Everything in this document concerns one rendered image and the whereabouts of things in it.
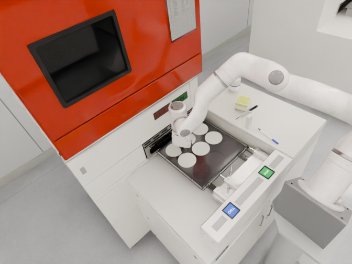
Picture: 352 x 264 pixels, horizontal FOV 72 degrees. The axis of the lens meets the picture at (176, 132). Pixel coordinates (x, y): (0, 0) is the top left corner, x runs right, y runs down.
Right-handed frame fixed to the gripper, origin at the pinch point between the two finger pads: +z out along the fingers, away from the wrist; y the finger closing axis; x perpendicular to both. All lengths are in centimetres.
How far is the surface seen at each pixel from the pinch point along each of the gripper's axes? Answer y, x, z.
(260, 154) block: 39.8, 7.9, 1.3
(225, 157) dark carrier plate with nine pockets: 22.9, 1.6, 2.1
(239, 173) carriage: 31.4, -5.0, 4.1
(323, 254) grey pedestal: 71, -31, 10
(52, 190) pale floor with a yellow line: -140, -13, 92
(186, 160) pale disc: 3.1, -5.5, 2.0
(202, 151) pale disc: 9.8, 3.0, 2.1
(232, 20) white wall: -29, 304, 57
